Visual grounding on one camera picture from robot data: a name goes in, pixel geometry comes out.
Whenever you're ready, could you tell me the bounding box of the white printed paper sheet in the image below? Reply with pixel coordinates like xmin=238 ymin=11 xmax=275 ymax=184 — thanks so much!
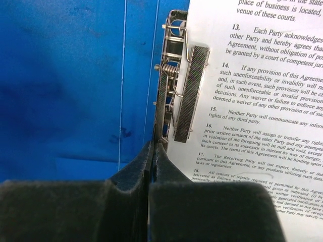
xmin=167 ymin=1 xmax=322 ymax=221

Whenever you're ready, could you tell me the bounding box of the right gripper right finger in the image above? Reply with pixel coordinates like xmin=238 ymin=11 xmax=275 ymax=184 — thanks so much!
xmin=149 ymin=144 xmax=283 ymax=241

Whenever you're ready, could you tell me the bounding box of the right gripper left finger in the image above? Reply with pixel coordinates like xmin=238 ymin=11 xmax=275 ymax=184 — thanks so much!
xmin=1 ymin=142 xmax=153 ymax=241

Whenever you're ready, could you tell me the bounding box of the metal folder clip mechanism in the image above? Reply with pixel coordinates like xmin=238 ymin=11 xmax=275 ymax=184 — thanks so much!
xmin=154 ymin=10 xmax=210 ymax=148

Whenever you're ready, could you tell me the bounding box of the blue clip file folder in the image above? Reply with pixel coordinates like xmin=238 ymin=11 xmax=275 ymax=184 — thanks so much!
xmin=1 ymin=1 xmax=189 ymax=180

